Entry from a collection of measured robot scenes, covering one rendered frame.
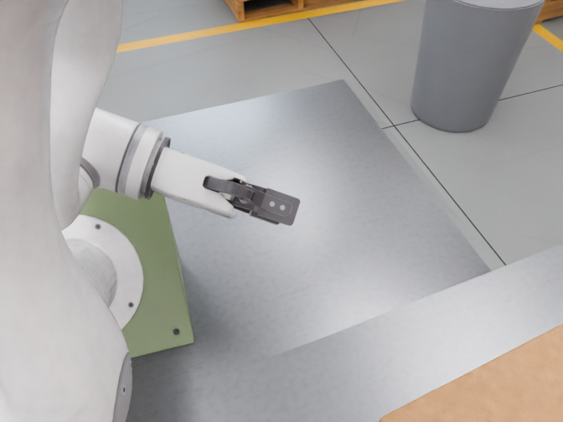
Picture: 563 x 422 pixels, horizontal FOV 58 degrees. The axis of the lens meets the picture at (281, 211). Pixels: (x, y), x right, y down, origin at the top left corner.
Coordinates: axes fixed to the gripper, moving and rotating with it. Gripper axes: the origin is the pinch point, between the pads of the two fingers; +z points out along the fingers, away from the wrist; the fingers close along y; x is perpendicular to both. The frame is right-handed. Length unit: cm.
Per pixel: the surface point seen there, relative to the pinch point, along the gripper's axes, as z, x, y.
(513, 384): 19.6, -8.8, 21.6
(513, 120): 116, 88, -161
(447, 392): 14.5, -11.0, 21.2
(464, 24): 62, 99, -121
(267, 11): -10, 129, -245
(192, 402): -1.6, -28.1, -11.4
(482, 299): 37.3, -1.8, -14.8
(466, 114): 87, 78, -150
